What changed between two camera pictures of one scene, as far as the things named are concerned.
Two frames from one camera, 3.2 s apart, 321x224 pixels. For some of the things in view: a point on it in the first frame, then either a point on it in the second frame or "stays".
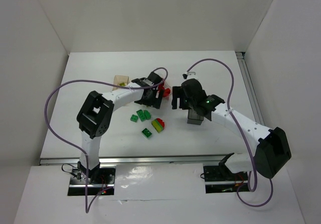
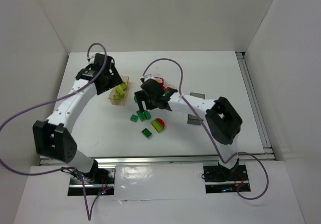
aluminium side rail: [242, 58] stays
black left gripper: [155, 99] → [110, 82]
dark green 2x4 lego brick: [141, 115] stays
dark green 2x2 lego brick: [134, 118] stays
